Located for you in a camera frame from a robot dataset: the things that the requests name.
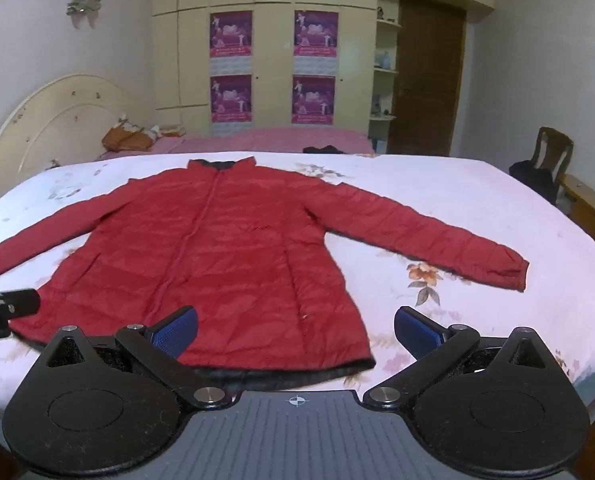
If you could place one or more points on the cream wardrobe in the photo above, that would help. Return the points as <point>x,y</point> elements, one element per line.
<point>272,35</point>

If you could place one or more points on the glass wall lamp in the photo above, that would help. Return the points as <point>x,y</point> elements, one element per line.
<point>84,0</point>

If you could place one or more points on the wooden chair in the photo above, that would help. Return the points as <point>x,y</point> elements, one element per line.
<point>555,150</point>

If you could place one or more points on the blue bottle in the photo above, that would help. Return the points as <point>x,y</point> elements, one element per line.
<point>383,60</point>

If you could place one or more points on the red puffer jacket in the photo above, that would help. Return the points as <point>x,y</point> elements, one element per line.
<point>227,260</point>

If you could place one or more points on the low wooden cabinet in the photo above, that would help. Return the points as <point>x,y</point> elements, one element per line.
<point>590,205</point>

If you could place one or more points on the brown wooden door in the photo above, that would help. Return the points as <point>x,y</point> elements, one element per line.
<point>427,80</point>

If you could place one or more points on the cream wooden headboard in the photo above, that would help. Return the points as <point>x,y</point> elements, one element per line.
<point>52,120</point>

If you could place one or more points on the purple wall poster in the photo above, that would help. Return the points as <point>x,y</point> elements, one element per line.
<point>231,100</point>
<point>316,32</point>
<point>313,101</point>
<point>231,35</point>

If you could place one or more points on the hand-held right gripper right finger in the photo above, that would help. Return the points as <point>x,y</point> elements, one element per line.
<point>417,332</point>

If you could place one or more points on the cream open shelf unit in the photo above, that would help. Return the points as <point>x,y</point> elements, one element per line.
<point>385,75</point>

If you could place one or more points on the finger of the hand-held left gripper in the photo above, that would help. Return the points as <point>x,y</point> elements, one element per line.
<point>24,302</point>

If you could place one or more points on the floral bed sheet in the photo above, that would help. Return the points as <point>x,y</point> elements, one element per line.
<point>477,200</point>

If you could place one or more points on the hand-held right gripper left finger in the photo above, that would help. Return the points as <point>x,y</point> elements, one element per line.
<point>175,335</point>

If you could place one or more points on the black bag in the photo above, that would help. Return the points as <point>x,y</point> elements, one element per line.
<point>535,180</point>

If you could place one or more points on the black cloth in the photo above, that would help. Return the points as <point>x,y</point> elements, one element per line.
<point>323,149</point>

